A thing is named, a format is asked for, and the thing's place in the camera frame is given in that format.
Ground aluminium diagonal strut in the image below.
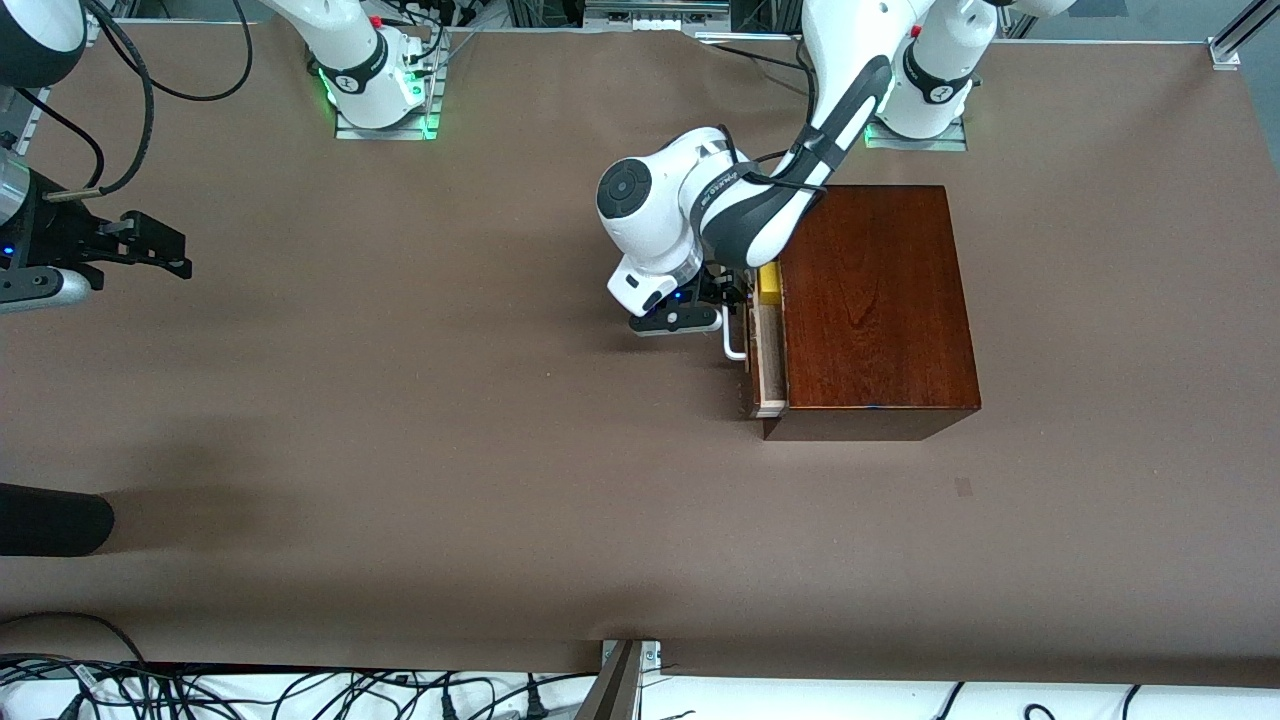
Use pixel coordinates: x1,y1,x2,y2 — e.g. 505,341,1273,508
1215,0,1280,51

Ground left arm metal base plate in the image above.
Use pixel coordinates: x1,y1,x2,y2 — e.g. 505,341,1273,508
866,115,969,153

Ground brown paper table cover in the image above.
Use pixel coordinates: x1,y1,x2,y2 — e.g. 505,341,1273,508
0,22,1280,689

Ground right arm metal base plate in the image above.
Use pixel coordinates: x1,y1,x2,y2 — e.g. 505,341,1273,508
333,95,442,142

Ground black cable cluster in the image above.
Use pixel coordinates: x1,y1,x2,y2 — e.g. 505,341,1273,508
395,0,471,61

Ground black looped cable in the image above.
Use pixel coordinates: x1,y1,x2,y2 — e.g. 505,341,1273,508
0,612,151,669

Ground tangled black cables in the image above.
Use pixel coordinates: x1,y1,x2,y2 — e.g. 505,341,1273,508
0,655,601,720

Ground dark brown wooden cabinet box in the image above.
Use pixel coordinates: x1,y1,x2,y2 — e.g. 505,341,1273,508
762,184,982,442

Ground aluminium table edge rail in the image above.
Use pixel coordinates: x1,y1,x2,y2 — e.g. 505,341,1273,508
12,15,111,151

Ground long black base cable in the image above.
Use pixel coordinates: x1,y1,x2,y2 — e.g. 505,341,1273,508
715,42,807,73

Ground silver metal bracket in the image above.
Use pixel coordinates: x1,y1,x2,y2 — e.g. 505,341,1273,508
600,639,663,673

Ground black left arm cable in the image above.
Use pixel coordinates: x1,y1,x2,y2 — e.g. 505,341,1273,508
720,125,831,193

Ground grey metal post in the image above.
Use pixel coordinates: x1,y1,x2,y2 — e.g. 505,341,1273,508
573,640,644,720

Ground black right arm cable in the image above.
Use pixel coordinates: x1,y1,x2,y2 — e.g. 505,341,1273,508
20,0,256,201

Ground silver metal crossbar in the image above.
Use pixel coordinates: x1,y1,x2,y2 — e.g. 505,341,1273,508
583,0,731,31

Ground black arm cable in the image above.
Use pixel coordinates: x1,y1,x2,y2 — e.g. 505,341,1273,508
20,0,256,201
720,125,831,193

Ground wooden drawer with white handle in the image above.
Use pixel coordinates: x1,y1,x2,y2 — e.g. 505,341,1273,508
722,262,791,419

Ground black rounded cylinder object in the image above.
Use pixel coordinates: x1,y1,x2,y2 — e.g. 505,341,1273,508
0,483,116,558

